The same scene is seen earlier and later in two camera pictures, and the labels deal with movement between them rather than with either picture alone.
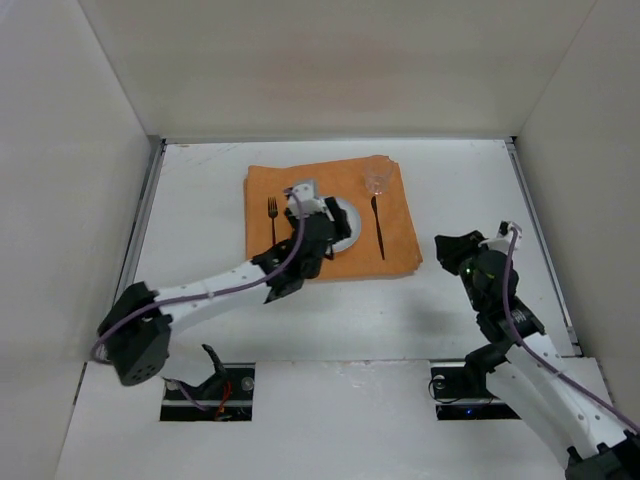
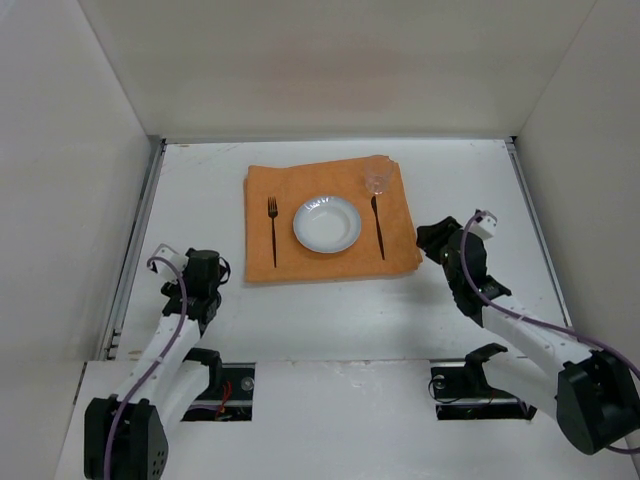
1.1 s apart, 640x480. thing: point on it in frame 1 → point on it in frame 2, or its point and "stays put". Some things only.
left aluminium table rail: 127,270 stays put
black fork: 272,212 stays put
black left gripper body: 329,220 → 176,291
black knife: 373,202 stays put
